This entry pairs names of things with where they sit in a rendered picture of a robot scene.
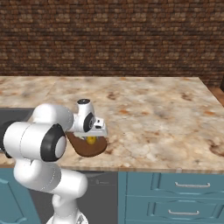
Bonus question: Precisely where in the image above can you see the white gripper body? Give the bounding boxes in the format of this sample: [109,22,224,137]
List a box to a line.
[73,127,109,138]

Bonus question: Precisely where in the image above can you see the yellow lemon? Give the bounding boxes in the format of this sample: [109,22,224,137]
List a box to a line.
[86,136,97,146]

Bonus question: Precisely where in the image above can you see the brown wooden cutting board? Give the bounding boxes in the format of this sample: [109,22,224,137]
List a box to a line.
[66,131,109,158]

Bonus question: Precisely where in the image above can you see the blue drawer front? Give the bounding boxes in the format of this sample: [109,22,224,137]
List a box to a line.
[125,195,224,224]
[125,171,224,200]

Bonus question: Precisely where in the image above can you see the blue cupboard door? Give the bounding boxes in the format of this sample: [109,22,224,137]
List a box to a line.
[0,168,42,224]

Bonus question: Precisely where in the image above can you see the silver drawer handle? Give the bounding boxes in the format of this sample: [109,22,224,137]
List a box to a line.
[167,209,200,216]
[174,181,212,189]

